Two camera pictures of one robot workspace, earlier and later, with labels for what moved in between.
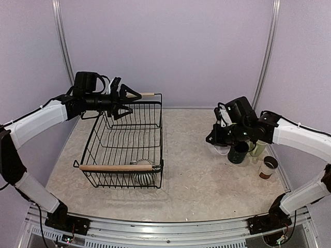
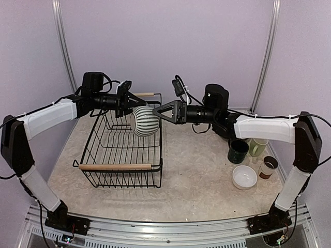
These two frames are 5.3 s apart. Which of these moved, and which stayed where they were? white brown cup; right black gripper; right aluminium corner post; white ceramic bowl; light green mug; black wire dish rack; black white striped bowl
Moved: black white striped bowl; white ceramic bowl; right black gripper
Stayed: light green mug; white brown cup; black wire dish rack; right aluminium corner post
